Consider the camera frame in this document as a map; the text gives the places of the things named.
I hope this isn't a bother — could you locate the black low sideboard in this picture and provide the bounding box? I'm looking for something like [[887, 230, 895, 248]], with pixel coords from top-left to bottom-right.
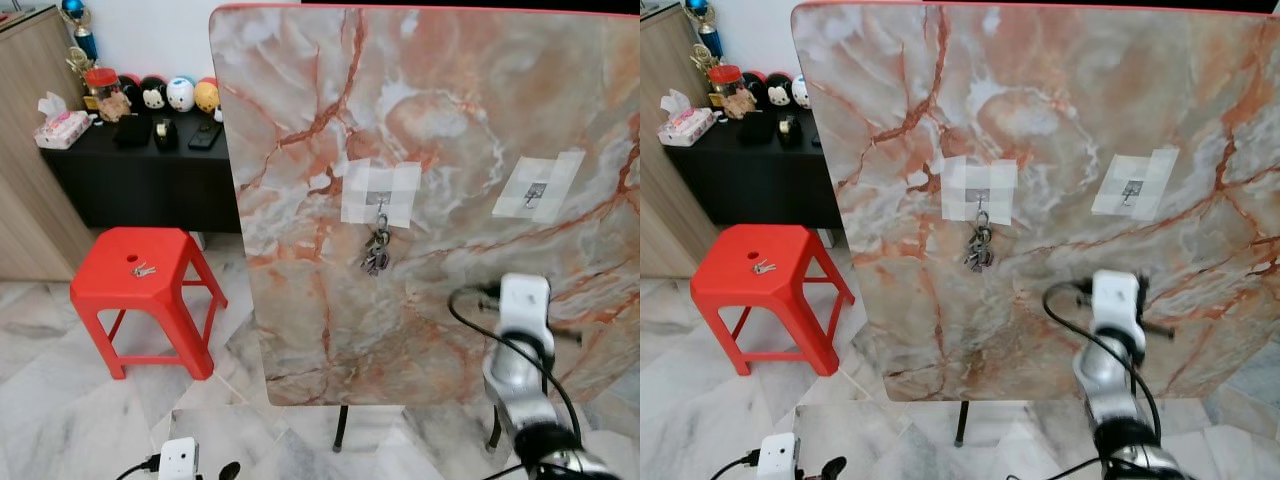
[[661, 104, 847, 232], [39, 104, 242, 234]]

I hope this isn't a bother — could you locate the gold trophy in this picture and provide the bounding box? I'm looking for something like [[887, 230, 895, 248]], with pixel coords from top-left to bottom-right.
[[683, 0, 725, 77], [57, 0, 102, 79]]

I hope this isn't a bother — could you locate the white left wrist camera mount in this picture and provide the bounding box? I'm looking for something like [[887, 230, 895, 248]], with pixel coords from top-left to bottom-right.
[[756, 432, 800, 480], [157, 437, 200, 480]]

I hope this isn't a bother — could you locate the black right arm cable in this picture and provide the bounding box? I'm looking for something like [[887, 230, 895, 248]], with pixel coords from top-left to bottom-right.
[[446, 284, 584, 447], [1042, 281, 1162, 442]]

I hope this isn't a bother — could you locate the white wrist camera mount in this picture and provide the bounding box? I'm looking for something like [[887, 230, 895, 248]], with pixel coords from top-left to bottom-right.
[[157, 437, 200, 480], [756, 432, 800, 480], [1089, 269, 1144, 342], [499, 274, 554, 347]]

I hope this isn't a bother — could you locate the clear jar with red lid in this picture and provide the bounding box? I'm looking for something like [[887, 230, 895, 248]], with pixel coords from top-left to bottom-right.
[[84, 66, 132, 124], [710, 63, 758, 121]]

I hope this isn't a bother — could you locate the light wooden cabinet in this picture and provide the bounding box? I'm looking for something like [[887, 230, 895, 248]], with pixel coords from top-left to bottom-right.
[[0, 5, 99, 282], [640, 3, 707, 280]]

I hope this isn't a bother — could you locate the marble pattern folding table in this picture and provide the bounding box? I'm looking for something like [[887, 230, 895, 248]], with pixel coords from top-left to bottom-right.
[[207, 3, 641, 454], [789, 0, 1280, 449]]

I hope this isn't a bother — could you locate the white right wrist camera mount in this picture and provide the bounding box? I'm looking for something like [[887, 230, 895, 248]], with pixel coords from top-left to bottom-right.
[[499, 274, 554, 347], [1089, 269, 1144, 342]]

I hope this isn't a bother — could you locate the taped metal hook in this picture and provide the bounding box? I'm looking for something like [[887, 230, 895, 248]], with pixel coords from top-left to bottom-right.
[[491, 149, 587, 224], [939, 154, 1019, 227], [340, 157, 423, 230], [1089, 146, 1182, 222]]

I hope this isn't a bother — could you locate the pink tissue pack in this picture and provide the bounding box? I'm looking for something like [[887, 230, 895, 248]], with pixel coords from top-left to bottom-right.
[[656, 88, 717, 149], [34, 91, 94, 152]]

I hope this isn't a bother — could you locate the red plastic stool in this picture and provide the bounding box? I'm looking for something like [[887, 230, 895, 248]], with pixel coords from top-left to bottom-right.
[[689, 223, 858, 378], [69, 226, 230, 382]]

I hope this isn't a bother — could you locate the dark key bunch with ring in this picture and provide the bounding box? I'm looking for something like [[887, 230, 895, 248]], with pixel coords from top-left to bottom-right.
[[962, 209, 997, 274], [359, 211, 394, 278]]

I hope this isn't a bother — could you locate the black wallet case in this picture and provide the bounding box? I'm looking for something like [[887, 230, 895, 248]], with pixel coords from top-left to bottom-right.
[[737, 111, 777, 147], [112, 114, 152, 150]]

